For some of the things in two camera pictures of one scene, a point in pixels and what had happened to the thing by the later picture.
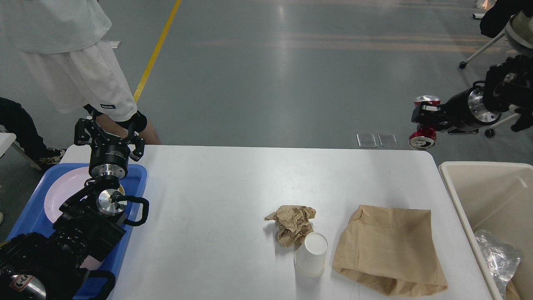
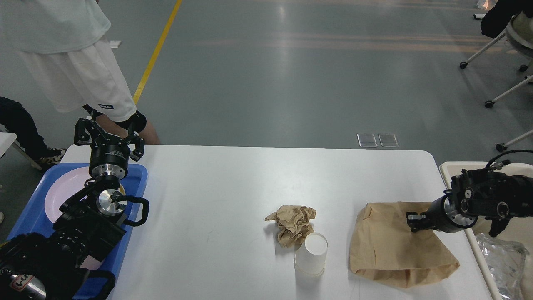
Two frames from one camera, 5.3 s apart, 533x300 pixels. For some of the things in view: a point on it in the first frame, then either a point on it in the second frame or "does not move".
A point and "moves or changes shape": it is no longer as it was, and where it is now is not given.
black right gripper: x=464 y=111 to x=442 y=215
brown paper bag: x=393 y=248 moves or changes shape
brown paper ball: x=292 y=223 does not move
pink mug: x=91 y=263 does not move
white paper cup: x=310 y=260 does not move
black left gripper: x=109 y=161 does not move
